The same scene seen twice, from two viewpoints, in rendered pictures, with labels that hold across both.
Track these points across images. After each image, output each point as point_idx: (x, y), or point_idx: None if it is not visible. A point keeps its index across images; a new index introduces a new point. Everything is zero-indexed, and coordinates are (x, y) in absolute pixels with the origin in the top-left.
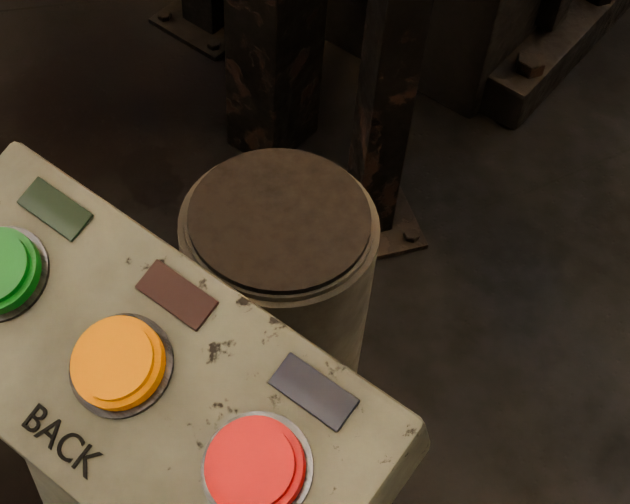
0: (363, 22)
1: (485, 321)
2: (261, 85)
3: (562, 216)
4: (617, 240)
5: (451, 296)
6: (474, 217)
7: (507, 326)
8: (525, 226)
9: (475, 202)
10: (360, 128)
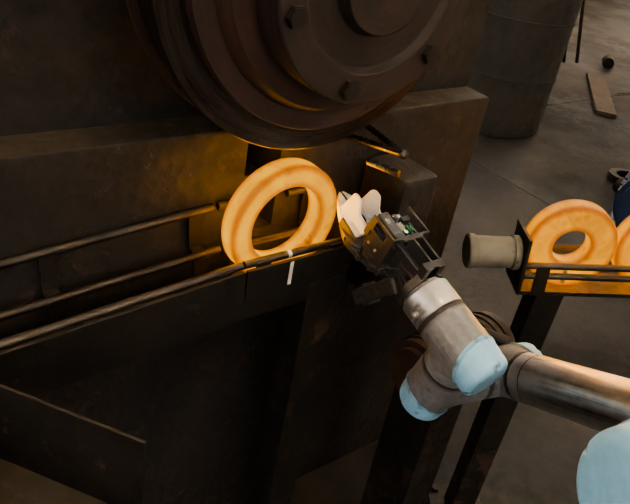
0: (331, 444)
1: (522, 484)
2: (421, 501)
3: (458, 428)
4: (474, 415)
5: (506, 491)
6: (456, 461)
7: (524, 477)
8: (463, 444)
9: (446, 457)
10: (480, 464)
